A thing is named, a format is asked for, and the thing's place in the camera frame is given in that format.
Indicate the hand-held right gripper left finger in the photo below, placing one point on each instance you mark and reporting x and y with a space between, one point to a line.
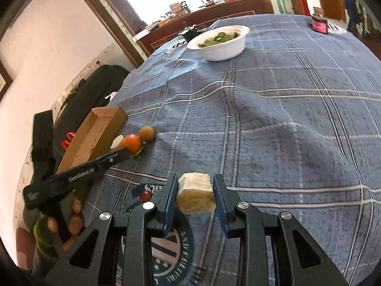
169 202

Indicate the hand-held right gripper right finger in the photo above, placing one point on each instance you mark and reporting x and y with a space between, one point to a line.
218 205

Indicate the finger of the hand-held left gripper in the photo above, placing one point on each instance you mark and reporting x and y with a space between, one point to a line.
117 157

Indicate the small orange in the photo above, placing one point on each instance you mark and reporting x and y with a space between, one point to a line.
133 143

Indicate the pale faceted block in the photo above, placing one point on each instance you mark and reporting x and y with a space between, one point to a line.
195 193
117 142

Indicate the long cardboard box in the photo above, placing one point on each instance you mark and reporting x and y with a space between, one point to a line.
92 134

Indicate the person's left forearm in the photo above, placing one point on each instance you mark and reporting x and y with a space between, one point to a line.
25 244

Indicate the person's left hand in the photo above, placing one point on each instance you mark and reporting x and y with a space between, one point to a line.
76 222

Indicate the red cherry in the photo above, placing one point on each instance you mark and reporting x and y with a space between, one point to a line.
145 196

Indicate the brown round fruit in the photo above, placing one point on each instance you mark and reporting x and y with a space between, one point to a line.
147 133

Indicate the red scissors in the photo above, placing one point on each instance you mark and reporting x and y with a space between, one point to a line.
68 140

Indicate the black bag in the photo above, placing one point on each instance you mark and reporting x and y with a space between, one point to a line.
89 89

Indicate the black plant pot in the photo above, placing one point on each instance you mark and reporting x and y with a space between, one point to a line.
190 34

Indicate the white bowl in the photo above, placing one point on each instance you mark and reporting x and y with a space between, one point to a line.
223 50

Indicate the green leafy vegetables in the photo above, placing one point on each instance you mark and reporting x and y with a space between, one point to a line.
218 38

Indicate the small cardboard box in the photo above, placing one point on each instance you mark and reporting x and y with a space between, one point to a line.
178 7

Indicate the wooden counter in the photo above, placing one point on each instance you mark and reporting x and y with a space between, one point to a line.
208 15

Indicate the red jar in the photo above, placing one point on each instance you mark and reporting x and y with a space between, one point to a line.
319 25

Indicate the blue jacket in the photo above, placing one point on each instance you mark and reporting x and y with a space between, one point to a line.
351 9

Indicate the wooden picture frame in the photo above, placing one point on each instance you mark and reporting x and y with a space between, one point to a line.
6 80

